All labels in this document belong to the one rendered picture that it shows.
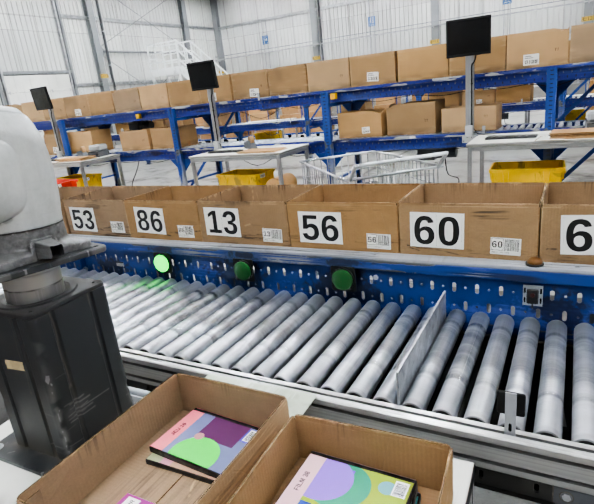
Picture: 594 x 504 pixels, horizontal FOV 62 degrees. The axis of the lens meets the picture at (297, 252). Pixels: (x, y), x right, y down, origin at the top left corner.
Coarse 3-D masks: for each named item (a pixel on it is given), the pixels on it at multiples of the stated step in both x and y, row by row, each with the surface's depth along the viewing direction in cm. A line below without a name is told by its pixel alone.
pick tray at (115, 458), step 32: (160, 384) 104; (192, 384) 107; (224, 384) 102; (128, 416) 97; (160, 416) 105; (256, 416) 101; (288, 416) 96; (96, 448) 90; (128, 448) 97; (256, 448) 86; (64, 480) 85; (96, 480) 91; (128, 480) 91; (160, 480) 90; (192, 480) 90; (224, 480) 78
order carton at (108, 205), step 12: (96, 192) 242; (108, 192) 248; (120, 192) 248; (132, 192) 244; (144, 192) 240; (72, 204) 223; (84, 204) 219; (96, 204) 216; (108, 204) 212; (120, 204) 209; (96, 216) 218; (108, 216) 215; (120, 216) 211; (72, 228) 229; (108, 228) 217
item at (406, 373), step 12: (444, 300) 143; (432, 312) 132; (444, 312) 144; (432, 324) 132; (420, 336) 122; (432, 336) 133; (420, 348) 122; (408, 360) 113; (420, 360) 123; (396, 372) 107; (408, 372) 114; (396, 384) 108; (408, 384) 114
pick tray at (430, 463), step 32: (288, 448) 88; (320, 448) 90; (352, 448) 87; (384, 448) 84; (416, 448) 81; (448, 448) 78; (256, 480) 79; (288, 480) 87; (416, 480) 83; (448, 480) 75
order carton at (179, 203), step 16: (160, 192) 226; (176, 192) 230; (192, 192) 226; (208, 192) 222; (128, 208) 207; (176, 208) 194; (192, 208) 191; (176, 224) 197; (192, 224) 193; (192, 240) 196
